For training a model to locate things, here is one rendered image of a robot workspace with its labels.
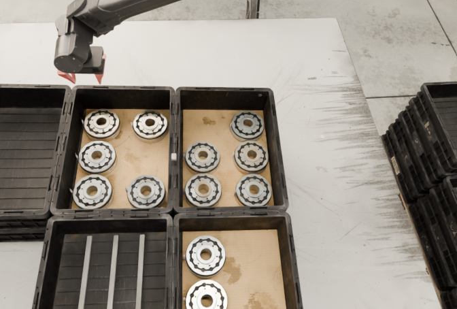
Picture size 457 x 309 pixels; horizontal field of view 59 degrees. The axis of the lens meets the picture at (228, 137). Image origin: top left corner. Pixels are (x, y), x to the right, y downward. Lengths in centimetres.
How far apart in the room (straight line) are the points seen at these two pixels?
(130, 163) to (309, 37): 95
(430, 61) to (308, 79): 153
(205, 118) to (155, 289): 53
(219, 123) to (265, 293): 52
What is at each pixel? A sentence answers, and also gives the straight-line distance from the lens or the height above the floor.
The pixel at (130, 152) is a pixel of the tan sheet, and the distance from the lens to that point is 123.
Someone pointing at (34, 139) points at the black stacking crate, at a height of 83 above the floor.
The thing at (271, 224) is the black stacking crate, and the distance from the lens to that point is 112.
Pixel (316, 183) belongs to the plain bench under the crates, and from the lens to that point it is 139.
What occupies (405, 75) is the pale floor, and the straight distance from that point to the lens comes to 286.
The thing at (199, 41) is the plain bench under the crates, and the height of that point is 70.
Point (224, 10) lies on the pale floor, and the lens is 287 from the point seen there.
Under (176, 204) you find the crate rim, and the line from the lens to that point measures 104.
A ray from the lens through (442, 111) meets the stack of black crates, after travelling 207.
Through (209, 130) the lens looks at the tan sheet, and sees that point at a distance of 126.
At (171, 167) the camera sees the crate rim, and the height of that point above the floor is 93.
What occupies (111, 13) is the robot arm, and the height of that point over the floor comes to 133.
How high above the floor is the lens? 190
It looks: 59 degrees down
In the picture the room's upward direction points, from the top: 10 degrees clockwise
